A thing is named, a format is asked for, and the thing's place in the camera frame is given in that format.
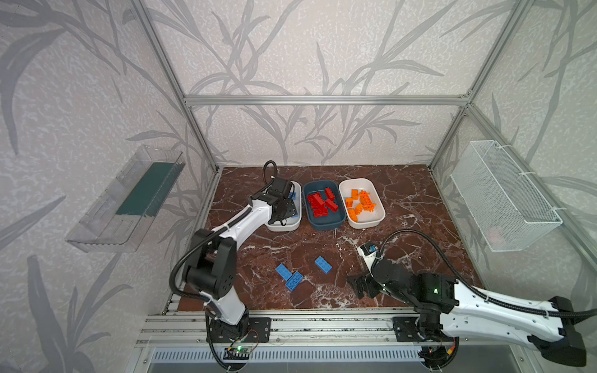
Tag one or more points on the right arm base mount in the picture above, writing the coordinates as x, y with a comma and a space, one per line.
422, 328

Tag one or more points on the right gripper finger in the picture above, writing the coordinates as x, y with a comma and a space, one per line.
358, 284
371, 287

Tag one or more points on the clear wall shelf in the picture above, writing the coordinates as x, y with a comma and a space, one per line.
121, 217

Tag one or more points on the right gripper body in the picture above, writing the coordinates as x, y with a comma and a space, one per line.
366, 284

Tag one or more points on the left white plastic bin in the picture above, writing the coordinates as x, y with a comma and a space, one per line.
291, 219

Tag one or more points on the white plastic bin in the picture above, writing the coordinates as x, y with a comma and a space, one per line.
291, 219
366, 219

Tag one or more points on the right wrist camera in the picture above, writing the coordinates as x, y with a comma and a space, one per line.
369, 252

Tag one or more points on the teal plastic bin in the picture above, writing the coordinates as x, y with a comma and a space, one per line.
334, 219

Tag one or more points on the red brick sloped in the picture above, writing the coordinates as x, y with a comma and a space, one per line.
312, 201

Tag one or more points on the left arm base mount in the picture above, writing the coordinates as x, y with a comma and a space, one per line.
249, 330

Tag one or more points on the right white plastic bin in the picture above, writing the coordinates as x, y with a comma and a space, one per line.
366, 219

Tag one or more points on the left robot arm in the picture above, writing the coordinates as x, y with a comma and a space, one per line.
207, 272

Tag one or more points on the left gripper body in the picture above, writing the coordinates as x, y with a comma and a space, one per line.
284, 209

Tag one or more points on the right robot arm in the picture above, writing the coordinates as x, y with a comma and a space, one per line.
449, 310

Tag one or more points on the orange lego chassis plate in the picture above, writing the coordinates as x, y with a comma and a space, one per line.
366, 201

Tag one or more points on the green circuit board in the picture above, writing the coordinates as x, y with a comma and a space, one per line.
237, 353

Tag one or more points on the white wire basket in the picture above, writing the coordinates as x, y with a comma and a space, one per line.
507, 206

